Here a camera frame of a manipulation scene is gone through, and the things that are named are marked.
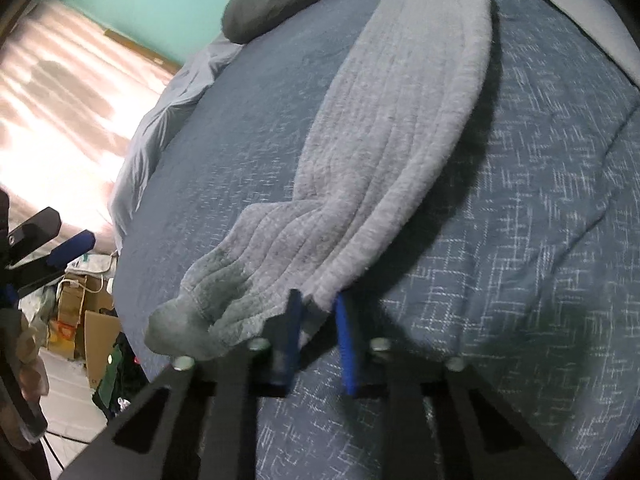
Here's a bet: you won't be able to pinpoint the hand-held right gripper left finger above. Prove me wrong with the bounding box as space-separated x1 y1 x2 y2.
60 287 304 480

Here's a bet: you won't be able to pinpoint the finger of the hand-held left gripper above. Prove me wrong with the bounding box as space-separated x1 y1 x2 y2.
7 206 62 267
15 229 97 301

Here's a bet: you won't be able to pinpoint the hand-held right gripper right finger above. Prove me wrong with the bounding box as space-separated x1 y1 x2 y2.
334 292 576 480

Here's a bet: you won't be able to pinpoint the grey fleece pants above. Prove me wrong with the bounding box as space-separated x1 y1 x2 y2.
145 0 493 361

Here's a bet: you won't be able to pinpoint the person's left hand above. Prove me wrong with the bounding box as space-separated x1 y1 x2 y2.
0 305 50 453

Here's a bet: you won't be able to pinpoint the white plastic bag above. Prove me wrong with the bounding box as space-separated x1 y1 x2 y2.
64 254 120 277

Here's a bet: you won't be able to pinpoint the clear plastic bag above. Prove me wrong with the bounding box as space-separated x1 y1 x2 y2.
17 280 61 341

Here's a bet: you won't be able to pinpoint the yellow bag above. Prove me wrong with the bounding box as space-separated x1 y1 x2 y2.
46 317 77 361

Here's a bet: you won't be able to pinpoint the light grey blanket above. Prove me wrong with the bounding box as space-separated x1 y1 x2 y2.
107 42 246 256

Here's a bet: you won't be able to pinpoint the blue patterned bedspread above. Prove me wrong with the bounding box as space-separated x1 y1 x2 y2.
114 0 640 480

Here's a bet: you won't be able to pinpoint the dark grey long pillow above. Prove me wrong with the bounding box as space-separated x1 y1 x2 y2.
221 0 532 45

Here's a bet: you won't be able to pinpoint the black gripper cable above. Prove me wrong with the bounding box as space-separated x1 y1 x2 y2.
37 427 101 466

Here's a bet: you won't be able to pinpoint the wooden window frame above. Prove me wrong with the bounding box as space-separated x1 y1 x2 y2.
102 29 182 75

